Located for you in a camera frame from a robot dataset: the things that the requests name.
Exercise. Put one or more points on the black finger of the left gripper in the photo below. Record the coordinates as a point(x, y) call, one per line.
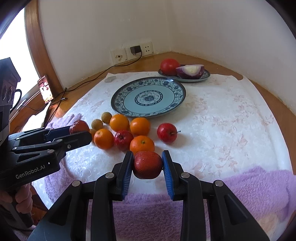
point(38, 136)
point(66, 143)

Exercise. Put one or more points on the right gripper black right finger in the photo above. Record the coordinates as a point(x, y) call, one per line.
point(208, 204)

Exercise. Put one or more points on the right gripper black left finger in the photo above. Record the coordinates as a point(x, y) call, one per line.
point(67, 218)

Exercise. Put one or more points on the small red apple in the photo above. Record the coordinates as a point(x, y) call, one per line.
point(79, 126)

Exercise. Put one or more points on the brown longan fruit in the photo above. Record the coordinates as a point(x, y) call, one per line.
point(92, 131)
point(106, 117)
point(97, 124)

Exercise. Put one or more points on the orange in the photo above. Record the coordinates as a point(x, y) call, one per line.
point(118, 122)
point(140, 126)
point(104, 139)
point(141, 143)

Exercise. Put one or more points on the red apple among oranges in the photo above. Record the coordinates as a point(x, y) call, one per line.
point(122, 140)

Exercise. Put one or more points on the dark red apple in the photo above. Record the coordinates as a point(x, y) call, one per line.
point(147, 165)

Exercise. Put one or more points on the red apple with stem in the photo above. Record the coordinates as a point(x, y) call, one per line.
point(167, 133)

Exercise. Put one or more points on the person's left hand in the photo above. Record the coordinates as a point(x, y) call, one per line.
point(23, 198)

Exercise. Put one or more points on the smartphone on stand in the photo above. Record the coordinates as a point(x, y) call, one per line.
point(45, 89)

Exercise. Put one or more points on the purple towel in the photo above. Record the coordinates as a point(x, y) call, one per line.
point(241, 154)

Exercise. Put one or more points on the large blue patterned plate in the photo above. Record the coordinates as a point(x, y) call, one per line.
point(148, 97)

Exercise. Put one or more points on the black power adapter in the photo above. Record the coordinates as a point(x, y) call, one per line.
point(135, 49)

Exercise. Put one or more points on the small blue plate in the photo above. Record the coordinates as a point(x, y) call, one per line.
point(204, 77)

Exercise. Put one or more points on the red tomato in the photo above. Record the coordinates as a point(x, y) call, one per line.
point(169, 66)

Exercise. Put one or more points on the halved purple onion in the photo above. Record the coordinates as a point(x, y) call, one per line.
point(190, 71)

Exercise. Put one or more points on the white coaxial wall plate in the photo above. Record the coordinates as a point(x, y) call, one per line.
point(119, 56)

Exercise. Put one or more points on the white wall socket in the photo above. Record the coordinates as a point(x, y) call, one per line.
point(142, 49)

